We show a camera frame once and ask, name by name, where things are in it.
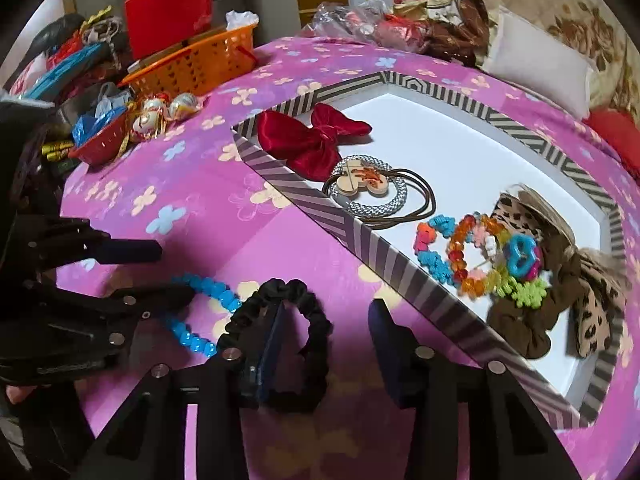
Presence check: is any blue bead bracelet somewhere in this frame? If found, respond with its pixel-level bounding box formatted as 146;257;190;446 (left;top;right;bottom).
162;272;244;360

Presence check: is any black blue scrunchie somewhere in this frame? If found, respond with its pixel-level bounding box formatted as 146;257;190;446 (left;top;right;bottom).
217;278;333;414

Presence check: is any leopard print brown bow scrunchie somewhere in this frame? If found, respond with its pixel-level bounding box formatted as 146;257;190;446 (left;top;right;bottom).
487;185;630;360

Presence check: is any colourful flower bead bracelet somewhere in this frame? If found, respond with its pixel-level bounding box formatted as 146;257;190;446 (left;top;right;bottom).
413;213;551;309

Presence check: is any amber crystal bead bracelet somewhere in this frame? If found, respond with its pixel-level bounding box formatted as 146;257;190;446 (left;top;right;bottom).
446;213;544;298

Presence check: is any red velvet bow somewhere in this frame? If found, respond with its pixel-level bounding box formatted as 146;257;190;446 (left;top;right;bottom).
256;103;372;182

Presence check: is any black elastic with wooden charm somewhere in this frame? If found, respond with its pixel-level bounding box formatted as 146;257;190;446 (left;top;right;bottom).
321;155;436;231

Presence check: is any silver braided hair ring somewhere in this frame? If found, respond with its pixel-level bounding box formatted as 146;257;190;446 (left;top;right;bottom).
328;154;409;220

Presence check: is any person's left hand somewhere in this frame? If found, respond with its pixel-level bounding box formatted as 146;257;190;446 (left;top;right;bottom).
6;386;36;404

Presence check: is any pink floral bedsheet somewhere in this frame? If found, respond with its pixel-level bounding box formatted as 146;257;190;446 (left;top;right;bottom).
56;37;639;479

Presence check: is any foil wrapped egg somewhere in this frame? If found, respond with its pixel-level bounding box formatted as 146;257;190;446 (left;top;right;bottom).
142;98;167;115
131;110;162;139
168;92;202;122

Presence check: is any blue turquoise bag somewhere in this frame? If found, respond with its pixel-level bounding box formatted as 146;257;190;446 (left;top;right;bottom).
22;42;110;102

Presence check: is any striped shallow cardboard tray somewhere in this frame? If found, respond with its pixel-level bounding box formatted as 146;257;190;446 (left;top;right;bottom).
233;70;626;429

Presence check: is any orange plastic basket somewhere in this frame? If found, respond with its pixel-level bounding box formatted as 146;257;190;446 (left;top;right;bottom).
119;24;257;98

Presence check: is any red gift bag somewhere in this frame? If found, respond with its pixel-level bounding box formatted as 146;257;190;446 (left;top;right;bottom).
125;0;213;60

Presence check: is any white tissue in basket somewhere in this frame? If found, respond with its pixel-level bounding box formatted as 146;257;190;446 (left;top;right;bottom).
226;10;259;30

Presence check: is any red cushion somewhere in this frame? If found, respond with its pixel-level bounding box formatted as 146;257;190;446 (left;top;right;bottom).
586;108;640;182

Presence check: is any clear plastic bag of items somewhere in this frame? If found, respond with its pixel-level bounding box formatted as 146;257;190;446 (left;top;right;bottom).
300;0;427;53

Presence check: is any white grey pillow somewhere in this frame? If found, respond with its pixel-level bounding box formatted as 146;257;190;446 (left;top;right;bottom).
482;8;593;119

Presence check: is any santa plush toy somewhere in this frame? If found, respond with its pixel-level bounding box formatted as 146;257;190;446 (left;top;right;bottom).
393;0;428;21

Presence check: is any brown patterned cloth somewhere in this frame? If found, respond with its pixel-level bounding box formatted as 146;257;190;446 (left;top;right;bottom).
425;0;489;66

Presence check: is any floral beige quilt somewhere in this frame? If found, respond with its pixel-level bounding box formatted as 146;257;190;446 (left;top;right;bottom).
484;0;639;120

